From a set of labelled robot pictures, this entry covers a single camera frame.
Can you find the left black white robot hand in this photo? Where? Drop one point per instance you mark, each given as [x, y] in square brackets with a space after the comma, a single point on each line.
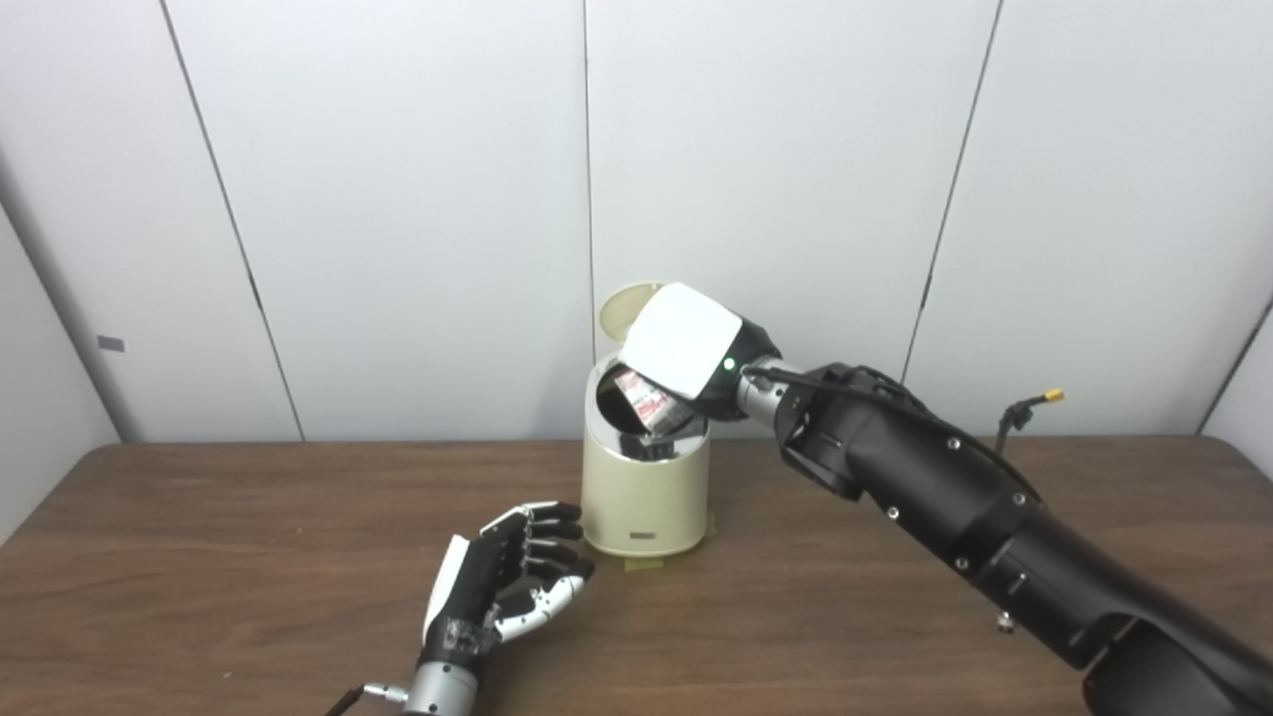
[467, 587]

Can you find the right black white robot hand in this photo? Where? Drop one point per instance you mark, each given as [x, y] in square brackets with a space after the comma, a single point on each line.
[686, 338]

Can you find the white green milk carton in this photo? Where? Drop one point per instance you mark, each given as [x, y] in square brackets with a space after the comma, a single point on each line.
[646, 403]

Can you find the cream-colored lidded bin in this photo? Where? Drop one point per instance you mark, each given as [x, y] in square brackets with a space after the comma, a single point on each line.
[641, 497]

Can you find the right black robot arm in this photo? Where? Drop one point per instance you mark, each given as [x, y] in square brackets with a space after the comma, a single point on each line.
[945, 477]

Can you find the small grey wall label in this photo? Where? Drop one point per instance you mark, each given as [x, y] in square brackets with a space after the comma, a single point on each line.
[111, 344]

